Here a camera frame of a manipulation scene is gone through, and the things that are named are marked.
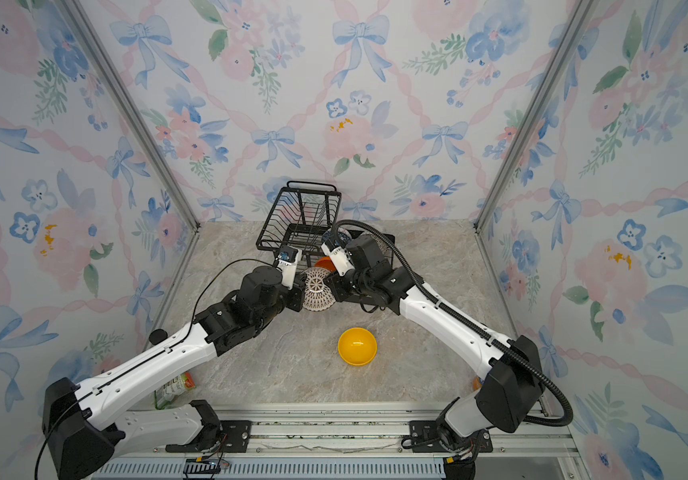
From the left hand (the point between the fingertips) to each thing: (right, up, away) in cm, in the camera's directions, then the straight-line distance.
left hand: (305, 273), depth 74 cm
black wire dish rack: (-6, +19, +33) cm, 38 cm away
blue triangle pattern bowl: (+9, +11, +36) cm, 38 cm away
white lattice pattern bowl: (+3, -6, +2) cm, 7 cm away
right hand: (+5, -1, +3) cm, 6 cm away
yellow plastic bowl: (+13, -22, +12) cm, 28 cm away
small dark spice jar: (-41, -18, +7) cm, 46 cm away
